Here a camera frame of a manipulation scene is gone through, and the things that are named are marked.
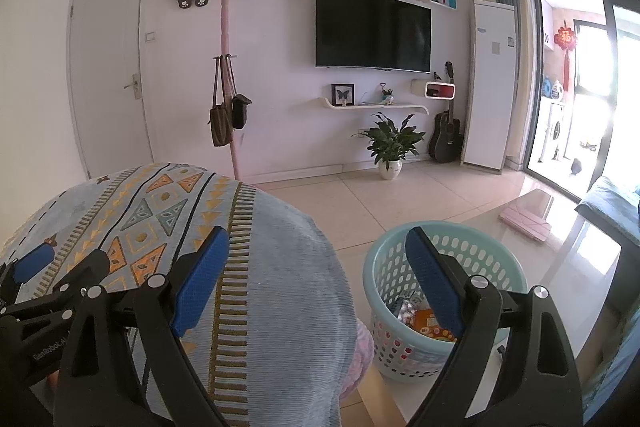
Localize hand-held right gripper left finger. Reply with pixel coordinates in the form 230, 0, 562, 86
52, 226, 231, 427

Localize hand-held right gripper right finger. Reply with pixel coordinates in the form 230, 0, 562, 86
405, 227, 586, 427

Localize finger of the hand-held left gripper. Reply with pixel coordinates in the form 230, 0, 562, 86
0, 244, 56, 308
10, 249, 111, 319

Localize white wrapper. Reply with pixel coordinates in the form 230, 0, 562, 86
395, 297, 426, 328

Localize orange printed snack bag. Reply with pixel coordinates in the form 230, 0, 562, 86
412, 308, 458, 343

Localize light blue plastic basket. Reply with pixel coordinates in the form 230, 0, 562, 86
362, 221, 528, 383

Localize pink plush cloth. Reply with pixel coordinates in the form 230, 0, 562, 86
340, 319, 376, 408

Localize pink flat pad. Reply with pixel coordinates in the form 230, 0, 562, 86
500, 205, 552, 244

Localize black acoustic guitar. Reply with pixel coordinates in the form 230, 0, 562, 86
428, 61, 465, 164

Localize potted green plant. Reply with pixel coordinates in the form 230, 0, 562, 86
352, 111, 426, 180

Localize brown tote bag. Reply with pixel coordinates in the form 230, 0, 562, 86
207, 57, 236, 148

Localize black pouch bag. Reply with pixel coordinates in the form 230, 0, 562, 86
231, 93, 253, 130

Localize short white wavy shelf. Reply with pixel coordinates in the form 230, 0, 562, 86
316, 97, 431, 115

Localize red and white box shelf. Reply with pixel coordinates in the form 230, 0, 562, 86
425, 82, 456, 100

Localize blue sofa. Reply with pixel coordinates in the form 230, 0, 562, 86
574, 176, 640, 258

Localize white washing machine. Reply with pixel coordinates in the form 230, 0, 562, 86
542, 101, 568, 158

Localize framed butterfly picture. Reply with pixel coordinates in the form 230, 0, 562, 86
331, 83, 356, 106

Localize white door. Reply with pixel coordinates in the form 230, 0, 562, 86
67, 0, 156, 180

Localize sliding glass door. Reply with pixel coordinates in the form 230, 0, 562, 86
522, 0, 640, 202

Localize pink coat rack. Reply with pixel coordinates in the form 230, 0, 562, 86
212, 0, 261, 182

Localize red knot hanging ornament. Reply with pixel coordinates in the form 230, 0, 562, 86
554, 21, 577, 92

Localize black wall television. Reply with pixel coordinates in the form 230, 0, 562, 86
315, 0, 432, 74

